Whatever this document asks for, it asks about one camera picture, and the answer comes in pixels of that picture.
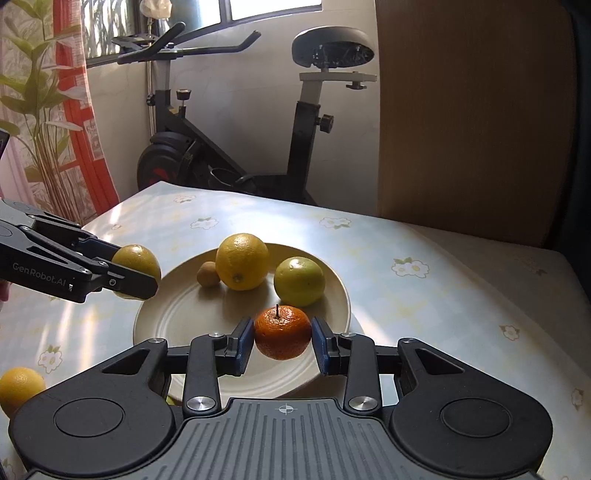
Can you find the small brown kiwi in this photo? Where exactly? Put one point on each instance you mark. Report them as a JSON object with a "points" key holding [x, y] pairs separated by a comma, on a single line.
{"points": [[207, 276]]}

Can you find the brown wooden wardrobe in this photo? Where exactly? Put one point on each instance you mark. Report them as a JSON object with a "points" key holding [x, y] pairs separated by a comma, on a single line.
{"points": [[477, 112]]}

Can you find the large yellow lemon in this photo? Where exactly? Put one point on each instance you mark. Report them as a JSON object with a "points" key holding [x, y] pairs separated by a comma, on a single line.
{"points": [[242, 261]]}

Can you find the cream ceramic plate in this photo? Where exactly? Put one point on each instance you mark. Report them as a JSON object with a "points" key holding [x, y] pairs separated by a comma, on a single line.
{"points": [[182, 310]]}

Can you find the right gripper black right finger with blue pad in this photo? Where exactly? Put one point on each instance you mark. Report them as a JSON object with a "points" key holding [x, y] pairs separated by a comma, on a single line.
{"points": [[355, 357]]}

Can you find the yellow orange at table edge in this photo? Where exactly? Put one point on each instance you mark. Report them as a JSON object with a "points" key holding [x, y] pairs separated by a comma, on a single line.
{"points": [[17, 386]]}

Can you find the green-yellow round citrus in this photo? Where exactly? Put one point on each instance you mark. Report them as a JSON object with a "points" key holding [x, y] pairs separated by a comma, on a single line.
{"points": [[299, 281]]}

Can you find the black exercise bike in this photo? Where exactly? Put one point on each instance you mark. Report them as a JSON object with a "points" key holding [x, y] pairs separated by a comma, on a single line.
{"points": [[219, 134]]}

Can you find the floral white tablecloth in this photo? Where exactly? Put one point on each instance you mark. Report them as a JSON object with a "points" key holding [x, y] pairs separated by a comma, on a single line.
{"points": [[518, 313]]}

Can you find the yellow-green lemon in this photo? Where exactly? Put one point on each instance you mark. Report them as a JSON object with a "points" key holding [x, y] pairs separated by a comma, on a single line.
{"points": [[137, 257]]}

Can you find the orange tangerine with stem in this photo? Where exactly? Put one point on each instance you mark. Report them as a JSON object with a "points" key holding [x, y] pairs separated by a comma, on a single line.
{"points": [[282, 332]]}

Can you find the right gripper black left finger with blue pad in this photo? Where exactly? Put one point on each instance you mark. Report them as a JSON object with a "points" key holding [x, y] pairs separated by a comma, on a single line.
{"points": [[215, 353]]}

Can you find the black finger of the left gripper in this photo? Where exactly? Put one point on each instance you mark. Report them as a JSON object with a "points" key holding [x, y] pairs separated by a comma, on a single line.
{"points": [[124, 280], [95, 248]]}

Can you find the window with grille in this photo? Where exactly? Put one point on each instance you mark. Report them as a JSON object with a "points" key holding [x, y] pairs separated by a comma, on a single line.
{"points": [[105, 20]]}

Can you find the red leaf-patterned curtain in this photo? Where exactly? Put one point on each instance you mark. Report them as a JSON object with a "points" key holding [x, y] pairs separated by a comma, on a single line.
{"points": [[53, 159]]}

